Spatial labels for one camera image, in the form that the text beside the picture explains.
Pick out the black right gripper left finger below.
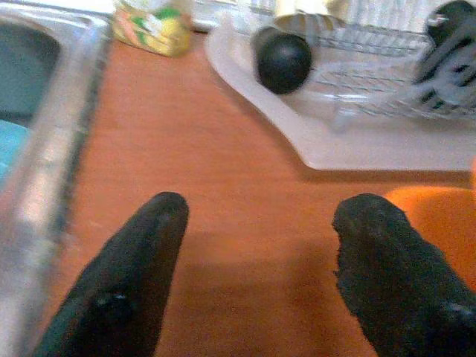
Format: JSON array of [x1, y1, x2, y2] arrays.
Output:
[[31, 191, 190, 357]]

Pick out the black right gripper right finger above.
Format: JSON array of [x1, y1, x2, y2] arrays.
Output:
[[332, 193, 476, 357]]

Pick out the orange plate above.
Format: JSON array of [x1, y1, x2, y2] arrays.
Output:
[[385, 185, 476, 293]]

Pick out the white drain tray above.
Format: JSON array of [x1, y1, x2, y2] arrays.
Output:
[[204, 10, 476, 173]]

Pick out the steel double sink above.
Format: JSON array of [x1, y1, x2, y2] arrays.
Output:
[[0, 7, 115, 357]]

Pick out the teal plate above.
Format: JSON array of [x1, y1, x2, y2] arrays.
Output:
[[0, 118, 33, 187]]

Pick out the small black round object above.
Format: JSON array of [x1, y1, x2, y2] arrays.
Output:
[[255, 28, 313, 95]]

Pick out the clear soap pump bottle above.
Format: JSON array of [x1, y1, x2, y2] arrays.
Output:
[[111, 0, 193, 58]]

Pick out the black bottle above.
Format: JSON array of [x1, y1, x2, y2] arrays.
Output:
[[411, 0, 476, 112]]

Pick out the cream mug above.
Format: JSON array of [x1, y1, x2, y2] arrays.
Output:
[[273, 0, 350, 33]]

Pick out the wire dish rack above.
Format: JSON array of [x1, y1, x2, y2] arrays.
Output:
[[208, 0, 476, 120]]

